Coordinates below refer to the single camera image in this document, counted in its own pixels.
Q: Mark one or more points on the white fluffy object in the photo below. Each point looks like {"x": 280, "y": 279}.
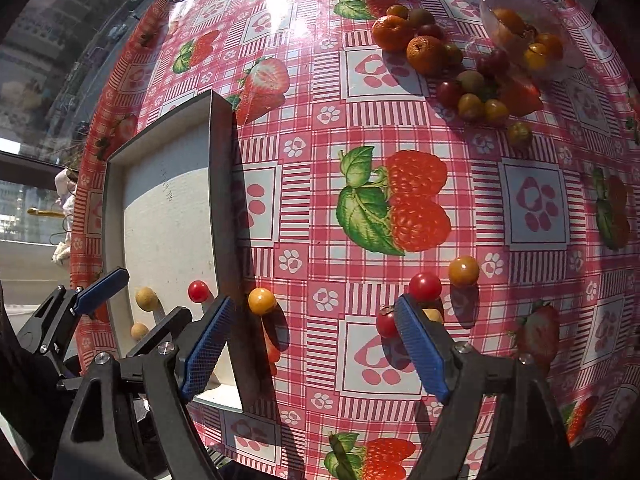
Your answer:
{"x": 65, "y": 195}

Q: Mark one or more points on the clear plastic container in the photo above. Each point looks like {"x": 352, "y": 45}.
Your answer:
{"x": 565, "y": 62}

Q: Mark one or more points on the pile of cherry tomatoes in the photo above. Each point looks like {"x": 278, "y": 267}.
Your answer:
{"x": 470, "y": 106}

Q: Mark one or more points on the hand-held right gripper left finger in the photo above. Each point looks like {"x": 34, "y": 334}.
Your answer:
{"x": 207, "y": 347}

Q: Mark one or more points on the large red tomato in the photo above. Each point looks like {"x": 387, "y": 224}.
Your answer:
{"x": 521, "y": 96}

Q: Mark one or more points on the grey rectangular tray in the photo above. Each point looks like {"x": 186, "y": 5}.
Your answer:
{"x": 165, "y": 200}

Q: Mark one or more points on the red cherry tomato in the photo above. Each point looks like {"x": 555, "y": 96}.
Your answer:
{"x": 385, "y": 323}
{"x": 273, "y": 350}
{"x": 197, "y": 290}
{"x": 424, "y": 286}

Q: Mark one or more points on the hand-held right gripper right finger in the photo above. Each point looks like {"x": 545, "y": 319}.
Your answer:
{"x": 422, "y": 350}

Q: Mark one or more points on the red checked printed tablecloth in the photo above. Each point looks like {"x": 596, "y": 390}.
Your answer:
{"x": 310, "y": 240}

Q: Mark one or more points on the orange tangerine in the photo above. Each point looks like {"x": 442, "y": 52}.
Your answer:
{"x": 426, "y": 54}
{"x": 507, "y": 24}
{"x": 392, "y": 33}

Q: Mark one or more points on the pale yellow cherry tomato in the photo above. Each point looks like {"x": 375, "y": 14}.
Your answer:
{"x": 139, "y": 331}
{"x": 146, "y": 299}

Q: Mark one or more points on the orange cherry tomato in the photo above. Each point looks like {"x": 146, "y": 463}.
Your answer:
{"x": 463, "y": 271}

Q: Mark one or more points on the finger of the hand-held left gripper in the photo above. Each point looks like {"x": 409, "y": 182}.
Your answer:
{"x": 170, "y": 322}
{"x": 100, "y": 292}

